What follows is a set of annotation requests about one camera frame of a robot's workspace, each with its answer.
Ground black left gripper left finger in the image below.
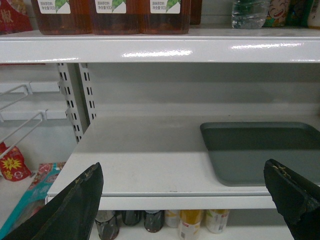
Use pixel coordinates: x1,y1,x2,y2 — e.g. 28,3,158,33
4,162,104,240

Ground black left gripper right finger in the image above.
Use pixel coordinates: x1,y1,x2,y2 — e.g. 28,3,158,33
264,159,320,240

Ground grey silver tray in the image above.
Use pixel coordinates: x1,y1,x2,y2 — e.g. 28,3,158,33
200,122,320,187

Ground dark cola bottle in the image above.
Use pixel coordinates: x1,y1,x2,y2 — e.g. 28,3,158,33
95,210,120,240

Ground pink teal snack bag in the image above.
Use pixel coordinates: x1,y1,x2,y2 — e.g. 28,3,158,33
0,162,66,239

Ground red snack bag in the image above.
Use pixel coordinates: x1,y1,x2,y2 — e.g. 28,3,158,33
0,146,32,182

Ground yellow label drink bottle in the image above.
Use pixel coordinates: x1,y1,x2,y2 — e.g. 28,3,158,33
178,209,203,240

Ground white metal shelf unit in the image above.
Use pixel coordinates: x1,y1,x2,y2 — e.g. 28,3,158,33
0,24,320,240

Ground cartoon label drink bottle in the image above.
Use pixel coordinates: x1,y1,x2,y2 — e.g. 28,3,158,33
263,0,290,28

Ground clear water bottle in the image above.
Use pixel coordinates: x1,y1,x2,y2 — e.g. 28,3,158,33
231,0,271,30

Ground brown tea bottle left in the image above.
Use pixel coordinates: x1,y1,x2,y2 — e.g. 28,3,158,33
31,0,92,35

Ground brown tea bottle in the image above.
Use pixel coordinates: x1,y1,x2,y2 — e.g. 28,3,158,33
31,0,92,35
138,0,191,35
89,0,140,35

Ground brown tea bottle middle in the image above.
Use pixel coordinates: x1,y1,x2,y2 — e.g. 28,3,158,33
89,0,140,35

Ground brown tea bottle right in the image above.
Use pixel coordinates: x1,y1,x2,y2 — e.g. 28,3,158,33
138,0,191,35

